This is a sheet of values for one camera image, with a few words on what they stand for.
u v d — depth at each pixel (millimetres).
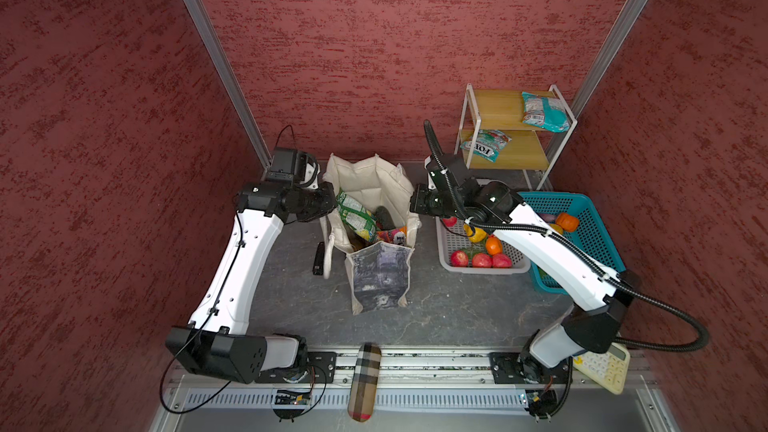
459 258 894
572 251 435
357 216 835
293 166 550
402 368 757
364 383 695
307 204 590
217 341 372
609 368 725
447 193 504
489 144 1014
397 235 809
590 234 945
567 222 972
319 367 743
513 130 1081
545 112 852
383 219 910
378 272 687
